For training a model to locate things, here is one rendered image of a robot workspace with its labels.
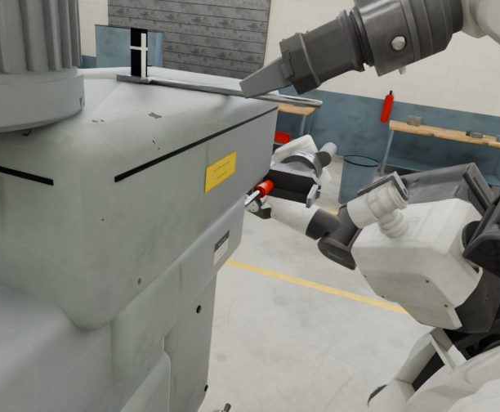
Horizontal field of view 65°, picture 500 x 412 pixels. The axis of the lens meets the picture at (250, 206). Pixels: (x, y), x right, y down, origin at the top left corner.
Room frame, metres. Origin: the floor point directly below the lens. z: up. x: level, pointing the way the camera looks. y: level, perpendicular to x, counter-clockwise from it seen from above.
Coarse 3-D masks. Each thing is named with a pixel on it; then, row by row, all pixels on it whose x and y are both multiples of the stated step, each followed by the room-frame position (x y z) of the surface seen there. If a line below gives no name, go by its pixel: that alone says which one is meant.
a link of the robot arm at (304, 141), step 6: (300, 138) 0.91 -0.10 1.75; (306, 138) 0.89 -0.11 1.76; (288, 144) 0.92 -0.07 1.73; (294, 144) 0.88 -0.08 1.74; (300, 144) 0.88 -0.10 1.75; (306, 144) 0.88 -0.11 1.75; (276, 150) 0.93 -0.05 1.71; (282, 150) 0.91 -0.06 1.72; (288, 150) 0.89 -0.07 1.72; (276, 156) 0.93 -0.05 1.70; (282, 156) 0.91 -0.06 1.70; (276, 162) 0.93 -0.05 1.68
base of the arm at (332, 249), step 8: (320, 240) 0.94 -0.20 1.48; (328, 240) 0.92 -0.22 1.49; (336, 240) 0.92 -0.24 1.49; (352, 240) 0.91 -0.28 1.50; (320, 248) 0.95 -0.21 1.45; (328, 248) 0.93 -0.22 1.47; (336, 248) 0.91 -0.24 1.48; (344, 248) 0.90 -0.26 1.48; (328, 256) 0.95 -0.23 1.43; (336, 256) 0.93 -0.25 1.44; (344, 256) 0.90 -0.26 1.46; (352, 256) 0.88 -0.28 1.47; (344, 264) 0.93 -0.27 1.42; (352, 264) 0.91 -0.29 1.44
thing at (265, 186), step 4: (268, 180) 0.71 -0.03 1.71; (260, 184) 0.68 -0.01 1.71; (264, 184) 0.68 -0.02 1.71; (268, 184) 0.69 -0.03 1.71; (272, 184) 0.70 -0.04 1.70; (256, 188) 0.67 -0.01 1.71; (260, 188) 0.66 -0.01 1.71; (264, 188) 0.66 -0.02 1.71; (268, 188) 0.68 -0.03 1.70; (256, 192) 0.64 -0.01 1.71; (260, 192) 0.65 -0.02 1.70; (264, 192) 0.66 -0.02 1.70; (248, 196) 0.62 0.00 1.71; (252, 196) 0.62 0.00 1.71; (256, 196) 0.63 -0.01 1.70; (260, 196) 0.66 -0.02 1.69; (248, 200) 0.61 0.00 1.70; (252, 200) 0.62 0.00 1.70; (248, 204) 0.60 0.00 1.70
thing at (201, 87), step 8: (120, 80) 0.48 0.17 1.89; (128, 80) 0.48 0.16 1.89; (136, 80) 0.47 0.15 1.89; (144, 80) 0.47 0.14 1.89; (152, 80) 0.48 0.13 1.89; (160, 80) 0.48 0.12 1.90; (168, 80) 0.48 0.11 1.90; (176, 80) 0.48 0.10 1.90; (184, 88) 0.47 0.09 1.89; (192, 88) 0.47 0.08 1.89; (200, 88) 0.47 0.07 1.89; (208, 88) 0.47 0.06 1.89; (216, 88) 0.47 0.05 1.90; (224, 88) 0.47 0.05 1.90; (232, 88) 0.47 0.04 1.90; (240, 96) 0.46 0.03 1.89; (256, 96) 0.46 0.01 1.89; (264, 96) 0.45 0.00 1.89; (272, 96) 0.45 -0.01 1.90; (280, 96) 0.45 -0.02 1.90; (288, 96) 0.46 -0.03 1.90; (296, 104) 0.45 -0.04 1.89; (304, 104) 0.45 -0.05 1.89; (312, 104) 0.44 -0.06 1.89; (320, 104) 0.44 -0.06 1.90
